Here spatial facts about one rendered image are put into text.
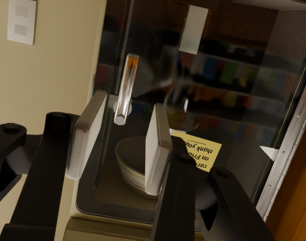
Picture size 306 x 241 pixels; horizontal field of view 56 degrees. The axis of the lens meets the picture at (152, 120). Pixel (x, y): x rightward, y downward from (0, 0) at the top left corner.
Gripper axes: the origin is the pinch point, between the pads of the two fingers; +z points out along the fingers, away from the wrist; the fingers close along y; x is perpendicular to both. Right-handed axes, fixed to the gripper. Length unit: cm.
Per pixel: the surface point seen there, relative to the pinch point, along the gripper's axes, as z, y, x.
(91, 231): 21.0, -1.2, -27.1
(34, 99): 66, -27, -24
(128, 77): 17.5, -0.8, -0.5
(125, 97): 17.4, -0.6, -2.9
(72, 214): 23.4, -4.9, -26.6
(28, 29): 66, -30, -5
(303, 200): 23.1, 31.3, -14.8
